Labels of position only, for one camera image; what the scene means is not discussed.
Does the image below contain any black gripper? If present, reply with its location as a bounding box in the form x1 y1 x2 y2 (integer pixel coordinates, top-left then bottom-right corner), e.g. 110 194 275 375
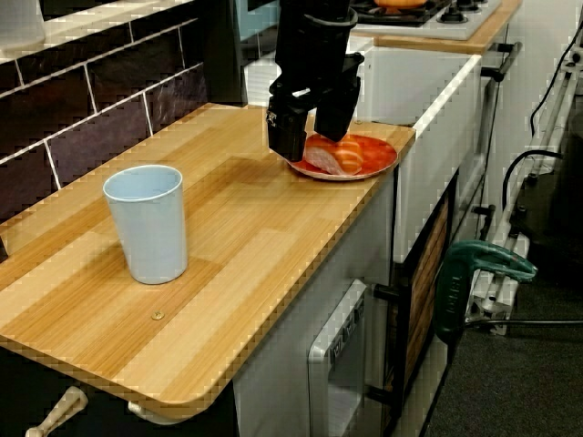
266 45 366 163

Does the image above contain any salmon sushi toy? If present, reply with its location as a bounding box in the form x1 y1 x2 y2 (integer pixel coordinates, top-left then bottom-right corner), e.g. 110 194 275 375
302 134 365 177

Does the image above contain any light blue plastic cup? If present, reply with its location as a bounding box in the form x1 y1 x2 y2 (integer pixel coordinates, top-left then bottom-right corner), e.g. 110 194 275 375
102 164 189 286

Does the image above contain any red round plate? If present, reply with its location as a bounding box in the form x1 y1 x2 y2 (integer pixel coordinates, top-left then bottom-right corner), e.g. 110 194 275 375
285 133 400 182

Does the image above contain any teal plastic dish bin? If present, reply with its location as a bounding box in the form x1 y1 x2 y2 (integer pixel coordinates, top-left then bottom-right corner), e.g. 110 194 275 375
234 0 280 42

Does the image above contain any white toy sink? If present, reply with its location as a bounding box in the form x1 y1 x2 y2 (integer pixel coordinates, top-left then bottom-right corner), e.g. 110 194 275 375
291 34 484 265

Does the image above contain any toy stove top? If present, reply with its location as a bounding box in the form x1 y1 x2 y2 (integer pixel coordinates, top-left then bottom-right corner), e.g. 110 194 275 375
330 0 505 41

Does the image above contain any wood panel door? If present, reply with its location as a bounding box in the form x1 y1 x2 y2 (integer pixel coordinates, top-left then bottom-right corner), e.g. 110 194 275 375
394 175 459 424

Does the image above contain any dark tile backsplash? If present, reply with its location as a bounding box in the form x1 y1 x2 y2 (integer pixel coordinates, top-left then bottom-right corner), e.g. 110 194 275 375
0 6 210 224

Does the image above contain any white kitchen cabinet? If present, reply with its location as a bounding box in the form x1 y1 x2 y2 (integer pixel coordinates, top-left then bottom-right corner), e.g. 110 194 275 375
231 172 397 437

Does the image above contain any white dishwasher door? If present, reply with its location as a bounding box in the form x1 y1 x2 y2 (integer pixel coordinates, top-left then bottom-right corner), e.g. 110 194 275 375
307 278 368 437

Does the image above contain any black bin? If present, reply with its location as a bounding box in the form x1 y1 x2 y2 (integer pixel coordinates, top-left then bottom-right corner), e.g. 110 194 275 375
509 111 583 249

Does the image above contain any plain white container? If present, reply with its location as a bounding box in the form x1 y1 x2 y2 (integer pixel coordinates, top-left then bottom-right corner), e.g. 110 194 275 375
0 0 46 52

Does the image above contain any black door handle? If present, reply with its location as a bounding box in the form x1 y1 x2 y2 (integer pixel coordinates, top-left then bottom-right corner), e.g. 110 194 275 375
366 277 411 409

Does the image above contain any black cable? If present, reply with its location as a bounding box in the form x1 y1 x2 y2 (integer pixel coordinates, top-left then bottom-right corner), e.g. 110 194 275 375
527 26 583 137
500 149 566 215

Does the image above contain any black oven handle bar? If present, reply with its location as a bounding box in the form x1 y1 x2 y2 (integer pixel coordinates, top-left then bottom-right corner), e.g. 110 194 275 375
480 41 524 83

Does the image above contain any cream wall shelf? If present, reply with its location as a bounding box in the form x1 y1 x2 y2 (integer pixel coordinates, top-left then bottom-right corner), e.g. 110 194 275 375
0 0 195 65

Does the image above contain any aluminium frame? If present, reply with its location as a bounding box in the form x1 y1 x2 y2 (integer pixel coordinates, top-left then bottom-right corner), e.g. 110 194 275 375
466 43 583 336

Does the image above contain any cream cabinet handle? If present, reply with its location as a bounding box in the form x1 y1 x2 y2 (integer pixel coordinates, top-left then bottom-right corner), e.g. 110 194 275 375
25 385 89 437
127 399 183 427

